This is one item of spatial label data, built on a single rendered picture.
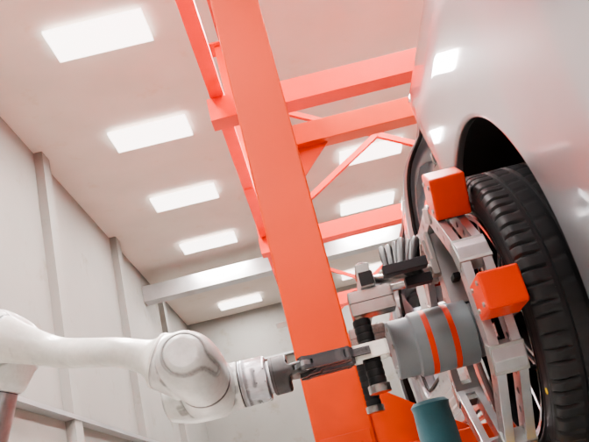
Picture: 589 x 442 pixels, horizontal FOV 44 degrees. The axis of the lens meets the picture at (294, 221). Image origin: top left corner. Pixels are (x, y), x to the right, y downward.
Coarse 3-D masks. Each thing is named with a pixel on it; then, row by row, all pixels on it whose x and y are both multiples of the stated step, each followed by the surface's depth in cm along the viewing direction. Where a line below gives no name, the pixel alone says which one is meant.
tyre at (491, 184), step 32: (480, 192) 147; (512, 192) 144; (512, 224) 138; (544, 224) 136; (512, 256) 134; (544, 256) 133; (544, 288) 130; (576, 288) 130; (544, 320) 129; (576, 320) 128; (544, 352) 130; (576, 352) 129; (544, 384) 134; (576, 384) 129; (544, 416) 139; (576, 416) 131
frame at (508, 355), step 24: (456, 240) 142; (480, 240) 140; (456, 264) 142; (480, 264) 140; (432, 288) 183; (504, 360) 132; (528, 360) 133; (456, 384) 180; (480, 384) 180; (504, 384) 134; (528, 384) 135; (480, 408) 176; (504, 408) 136; (528, 408) 137; (480, 432) 165; (504, 432) 138; (528, 432) 139
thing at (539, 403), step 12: (468, 216) 159; (480, 228) 161; (492, 240) 145; (504, 264) 141; (516, 312) 148; (516, 324) 153; (504, 336) 167; (528, 336) 150; (528, 348) 147; (492, 384) 178; (540, 384) 137; (540, 396) 139; (516, 408) 170; (540, 408) 142; (516, 420) 166; (540, 420) 144; (540, 432) 146
